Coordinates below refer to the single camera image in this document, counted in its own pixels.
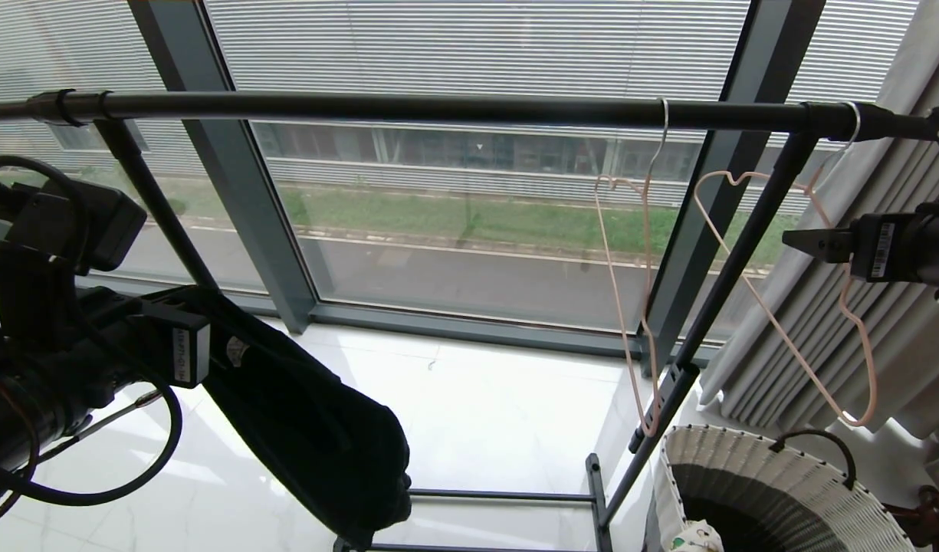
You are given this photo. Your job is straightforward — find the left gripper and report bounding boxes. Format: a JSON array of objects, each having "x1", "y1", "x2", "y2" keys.
[{"x1": 78, "y1": 295, "x2": 212, "y2": 411}]

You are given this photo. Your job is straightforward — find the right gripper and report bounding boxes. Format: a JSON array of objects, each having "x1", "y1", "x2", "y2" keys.
[{"x1": 849, "y1": 201, "x2": 939, "y2": 294}]

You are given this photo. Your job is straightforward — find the black T-shirt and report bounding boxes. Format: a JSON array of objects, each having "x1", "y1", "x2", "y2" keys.
[{"x1": 174, "y1": 287, "x2": 413, "y2": 551}]

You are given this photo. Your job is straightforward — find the pink clothes hanger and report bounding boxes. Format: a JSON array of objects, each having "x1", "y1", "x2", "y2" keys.
[
  {"x1": 594, "y1": 98, "x2": 671, "y2": 439},
  {"x1": 694, "y1": 102, "x2": 878, "y2": 428}
]

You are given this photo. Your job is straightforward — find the cream printed garment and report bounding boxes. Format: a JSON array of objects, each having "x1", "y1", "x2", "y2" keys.
[{"x1": 668, "y1": 519, "x2": 725, "y2": 552}]

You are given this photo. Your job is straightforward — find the white laundry basket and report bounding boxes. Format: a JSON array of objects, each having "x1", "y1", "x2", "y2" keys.
[{"x1": 644, "y1": 424, "x2": 918, "y2": 552}]

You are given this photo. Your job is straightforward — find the black clothes rack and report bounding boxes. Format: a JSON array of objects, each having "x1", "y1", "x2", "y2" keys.
[{"x1": 0, "y1": 88, "x2": 939, "y2": 552}]

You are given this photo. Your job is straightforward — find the beige curtain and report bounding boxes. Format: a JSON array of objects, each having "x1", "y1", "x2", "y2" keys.
[{"x1": 698, "y1": 0, "x2": 939, "y2": 468}]

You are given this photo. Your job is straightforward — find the window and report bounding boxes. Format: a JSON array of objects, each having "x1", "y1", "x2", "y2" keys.
[{"x1": 0, "y1": 0, "x2": 922, "y2": 376}]

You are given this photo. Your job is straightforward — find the black cable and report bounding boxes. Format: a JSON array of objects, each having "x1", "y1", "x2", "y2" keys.
[{"x1": 0, "y1": 156, "x2": 184, "y2": 508}]

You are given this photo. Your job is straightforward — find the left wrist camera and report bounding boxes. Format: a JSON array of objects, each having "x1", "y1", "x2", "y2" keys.
[{"x1": 0, "y1": 180, "x2": 148, "y2": 350}]

